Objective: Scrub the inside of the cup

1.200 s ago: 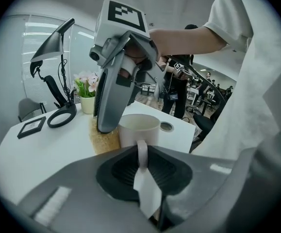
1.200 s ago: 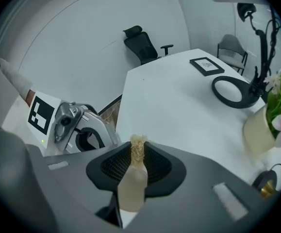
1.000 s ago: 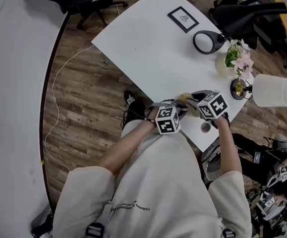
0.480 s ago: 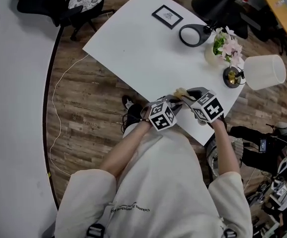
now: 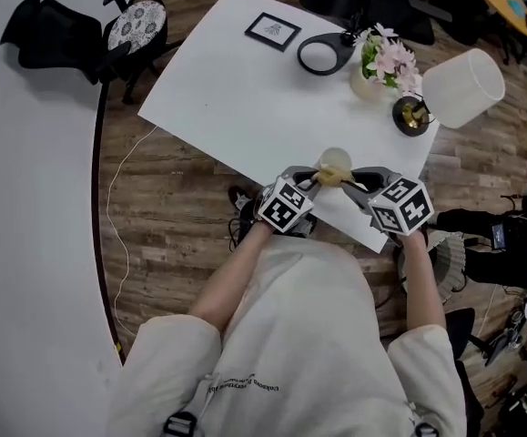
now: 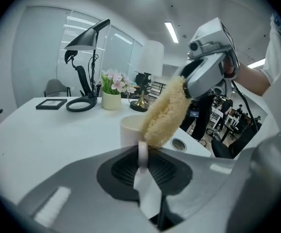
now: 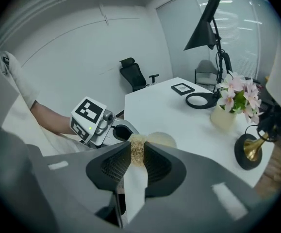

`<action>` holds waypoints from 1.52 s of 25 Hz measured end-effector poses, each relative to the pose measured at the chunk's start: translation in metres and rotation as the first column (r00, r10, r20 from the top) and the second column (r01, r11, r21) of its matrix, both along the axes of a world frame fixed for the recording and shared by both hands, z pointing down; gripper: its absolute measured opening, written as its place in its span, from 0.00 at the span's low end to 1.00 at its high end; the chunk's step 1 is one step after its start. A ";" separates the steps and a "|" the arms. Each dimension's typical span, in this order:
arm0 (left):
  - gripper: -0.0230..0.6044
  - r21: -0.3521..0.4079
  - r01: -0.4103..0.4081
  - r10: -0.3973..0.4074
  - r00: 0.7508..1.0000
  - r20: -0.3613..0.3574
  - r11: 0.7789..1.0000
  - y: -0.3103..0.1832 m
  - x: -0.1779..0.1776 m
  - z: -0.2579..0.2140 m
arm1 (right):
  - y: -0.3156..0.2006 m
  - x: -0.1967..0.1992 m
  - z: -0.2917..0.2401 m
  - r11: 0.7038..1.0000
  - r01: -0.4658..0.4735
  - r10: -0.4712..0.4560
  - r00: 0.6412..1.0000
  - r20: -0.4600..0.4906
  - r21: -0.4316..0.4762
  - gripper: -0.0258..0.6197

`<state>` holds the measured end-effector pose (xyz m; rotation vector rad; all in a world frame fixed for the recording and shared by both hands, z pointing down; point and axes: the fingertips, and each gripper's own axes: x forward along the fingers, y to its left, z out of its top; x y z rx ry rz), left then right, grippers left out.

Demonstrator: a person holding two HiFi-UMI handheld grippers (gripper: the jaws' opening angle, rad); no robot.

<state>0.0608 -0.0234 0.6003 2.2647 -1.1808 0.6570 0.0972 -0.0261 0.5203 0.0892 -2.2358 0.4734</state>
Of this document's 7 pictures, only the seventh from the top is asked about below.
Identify grey chair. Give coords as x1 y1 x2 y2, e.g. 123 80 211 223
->
195 59 220 91

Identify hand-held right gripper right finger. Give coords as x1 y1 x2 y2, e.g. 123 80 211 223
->
135 142 276 233

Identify pink flowers in cream pot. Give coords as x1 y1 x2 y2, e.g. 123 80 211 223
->
210 71 264 131

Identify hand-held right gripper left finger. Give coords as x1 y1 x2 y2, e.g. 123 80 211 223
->
26 141 132 233

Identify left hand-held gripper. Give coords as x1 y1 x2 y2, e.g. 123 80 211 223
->
70 96 141 147

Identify cream ceramic mug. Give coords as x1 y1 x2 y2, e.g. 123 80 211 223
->
146 131 178 150

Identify white shade brass table lamp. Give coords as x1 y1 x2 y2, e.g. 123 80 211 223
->
234 28 281 171

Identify person's left forearm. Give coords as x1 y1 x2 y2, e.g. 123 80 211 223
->
30 100 79 135

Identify black desk lamp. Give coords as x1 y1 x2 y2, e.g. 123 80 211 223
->
183 0 233 110

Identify black picture frame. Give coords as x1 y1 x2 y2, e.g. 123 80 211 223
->
171 82 196 96

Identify black high-back office chair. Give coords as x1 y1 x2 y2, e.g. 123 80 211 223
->
119 57 160 92

